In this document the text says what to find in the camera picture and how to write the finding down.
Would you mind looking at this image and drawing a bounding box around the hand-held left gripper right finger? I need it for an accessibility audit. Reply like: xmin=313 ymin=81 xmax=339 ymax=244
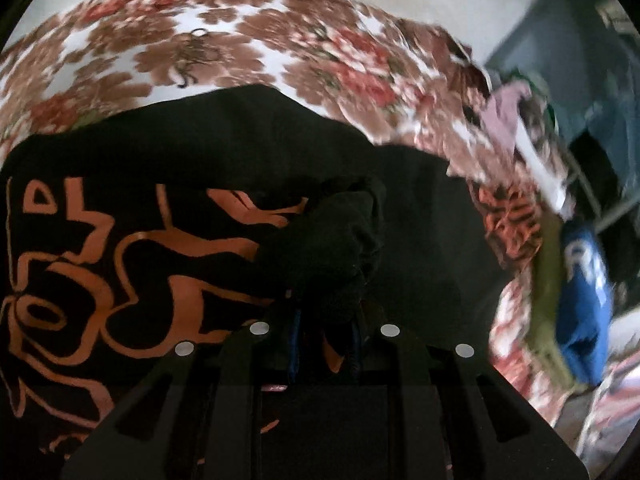
xmin=349 ymin=319 xmax=591 ymax=480

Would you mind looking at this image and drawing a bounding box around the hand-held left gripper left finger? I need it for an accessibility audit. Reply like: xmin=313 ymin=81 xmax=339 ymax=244
xmin=60 ymin=305 xmax=304 ymax=480

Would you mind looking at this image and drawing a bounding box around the black garment with orange print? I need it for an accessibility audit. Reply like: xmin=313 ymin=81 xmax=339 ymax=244
xmin=0 ymin=85 xmax=506 ymax=466

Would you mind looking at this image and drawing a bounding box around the olive green cloth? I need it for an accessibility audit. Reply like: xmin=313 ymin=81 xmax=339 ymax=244
xmin=530 ymin=215 xmax=601 ymax=396

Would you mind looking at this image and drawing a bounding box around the orange black striped cloth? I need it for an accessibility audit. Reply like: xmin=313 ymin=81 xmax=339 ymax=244
xmin=477 ymin=182 xmax=543 ymax=268

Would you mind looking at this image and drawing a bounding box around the blue cloth with white letters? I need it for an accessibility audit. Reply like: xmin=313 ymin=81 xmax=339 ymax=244
xmin=555 ymin=220 xmax=615 ymax=386

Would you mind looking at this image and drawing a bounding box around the pink cloth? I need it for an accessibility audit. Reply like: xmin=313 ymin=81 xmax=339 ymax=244
xmin=482 ymin=82 xmax=533 ymax=153

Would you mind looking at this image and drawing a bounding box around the floral blanket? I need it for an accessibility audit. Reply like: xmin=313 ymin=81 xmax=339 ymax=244
xmin=0 ymin=0 xmax=640 ymax=466

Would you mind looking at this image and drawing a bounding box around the metal rail frame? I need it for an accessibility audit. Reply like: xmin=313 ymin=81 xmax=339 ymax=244
xmin=555 ymin=130 xmax=640 ymax=233

